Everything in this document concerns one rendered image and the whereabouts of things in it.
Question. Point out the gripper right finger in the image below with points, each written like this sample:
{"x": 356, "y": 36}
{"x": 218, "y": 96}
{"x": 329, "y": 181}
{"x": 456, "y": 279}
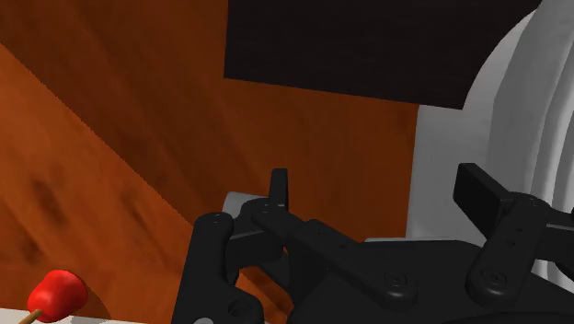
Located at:
{"x": 506, "y": 242}

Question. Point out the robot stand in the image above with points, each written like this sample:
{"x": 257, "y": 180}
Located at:
{"x": 358, "y": 45}

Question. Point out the red mallet with wooden stick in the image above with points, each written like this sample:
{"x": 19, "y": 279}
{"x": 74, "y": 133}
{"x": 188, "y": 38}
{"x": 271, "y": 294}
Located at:
{"x": 58, "y": 294}

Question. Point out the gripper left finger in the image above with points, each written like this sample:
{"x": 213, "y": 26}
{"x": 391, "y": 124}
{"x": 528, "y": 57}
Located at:
{"x": 314, "y": 238}

